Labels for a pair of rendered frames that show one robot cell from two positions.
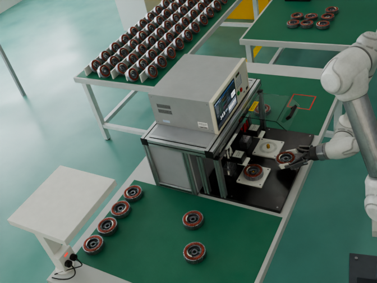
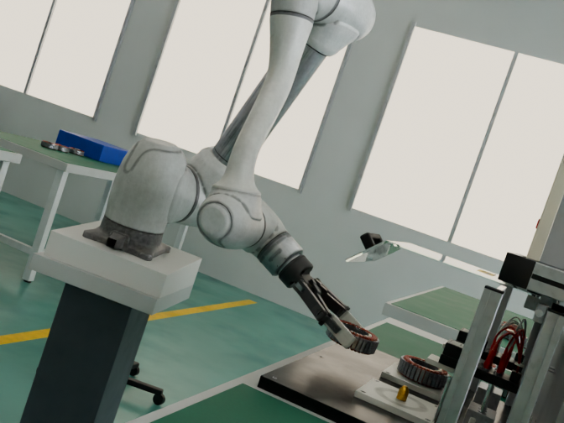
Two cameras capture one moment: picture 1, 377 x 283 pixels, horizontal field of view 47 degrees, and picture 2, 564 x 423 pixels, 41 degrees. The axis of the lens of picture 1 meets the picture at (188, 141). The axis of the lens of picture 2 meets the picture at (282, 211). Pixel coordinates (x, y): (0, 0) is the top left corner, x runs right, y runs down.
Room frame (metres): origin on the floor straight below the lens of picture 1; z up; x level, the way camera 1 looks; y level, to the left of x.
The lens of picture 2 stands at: (3.19, -1.20, 1.12)
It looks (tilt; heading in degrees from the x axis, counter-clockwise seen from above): 3 degrees down; 162
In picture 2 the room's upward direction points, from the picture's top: 19 degrees clockwise
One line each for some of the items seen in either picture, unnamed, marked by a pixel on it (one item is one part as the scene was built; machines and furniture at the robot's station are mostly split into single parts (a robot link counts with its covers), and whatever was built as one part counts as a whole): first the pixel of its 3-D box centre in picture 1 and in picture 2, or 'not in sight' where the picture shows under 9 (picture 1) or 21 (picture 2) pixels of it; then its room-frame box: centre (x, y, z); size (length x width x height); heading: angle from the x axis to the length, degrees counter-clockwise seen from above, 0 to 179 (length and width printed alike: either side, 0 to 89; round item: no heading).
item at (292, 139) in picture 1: (258, 163); (415, 401); (1.86, -0.37, 0.76); 0.64 x 0.47 x 0.02; 143
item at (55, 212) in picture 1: (79, 231); not in sight; (1.47, 0.62, 0.98); 0.37 x 0.35 x 0.46; 143
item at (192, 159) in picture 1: (218, 135); (559, 375); (2.00, -0.18, 0.92); 0.66 x 0.01 x 0.30; 143
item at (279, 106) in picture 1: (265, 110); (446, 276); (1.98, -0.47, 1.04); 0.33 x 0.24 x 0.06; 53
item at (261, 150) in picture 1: (268, 148); (399, 402); (1.95, -0.46, 0.78); 0.15 x 0.15 x 0.01; 53
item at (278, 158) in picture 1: (285, 159); (352, 336); (1.76, -0.50, 0.83); 0.11 x 0.11 x 0.04
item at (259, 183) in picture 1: (253, 175); (419, 382); (1.76, -0.31, 0.78); 0.15 x 0.15 x 0.01; 53
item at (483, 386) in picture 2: (229, 167); (486, 399); (1.84, -0.20, 0.80); 0.08 x 0.05 x 0.06; 143
